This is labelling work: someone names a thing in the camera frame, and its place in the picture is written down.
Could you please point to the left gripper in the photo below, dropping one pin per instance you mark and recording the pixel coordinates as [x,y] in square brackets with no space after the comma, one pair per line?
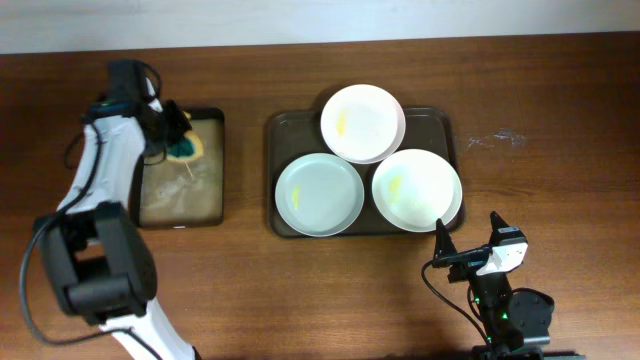
[177,113]

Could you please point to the dark brown serving tray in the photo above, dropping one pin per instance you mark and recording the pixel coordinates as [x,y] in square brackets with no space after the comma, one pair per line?
[294,134]

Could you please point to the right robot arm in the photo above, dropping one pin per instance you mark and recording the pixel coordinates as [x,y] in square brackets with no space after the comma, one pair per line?
[512,322]

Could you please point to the white plate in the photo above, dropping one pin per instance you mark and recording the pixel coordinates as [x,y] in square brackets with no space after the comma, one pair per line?
[363,124]
[413,189]

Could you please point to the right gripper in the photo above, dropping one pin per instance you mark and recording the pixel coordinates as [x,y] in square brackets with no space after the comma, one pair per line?
[445,244]

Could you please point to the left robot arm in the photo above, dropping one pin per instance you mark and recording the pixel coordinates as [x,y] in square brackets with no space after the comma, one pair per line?
[97,263]

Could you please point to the green yellow sponge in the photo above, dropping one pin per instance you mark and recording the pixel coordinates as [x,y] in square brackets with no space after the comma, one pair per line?
[189,147]

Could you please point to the white plate top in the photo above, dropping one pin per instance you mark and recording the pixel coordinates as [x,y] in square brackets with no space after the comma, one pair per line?
[363,124]

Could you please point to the grey plate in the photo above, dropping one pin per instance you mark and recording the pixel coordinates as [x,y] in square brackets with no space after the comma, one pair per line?
[319,195]

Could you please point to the black water basin tray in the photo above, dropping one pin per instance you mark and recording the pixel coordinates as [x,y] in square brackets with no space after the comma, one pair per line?
[173,195]

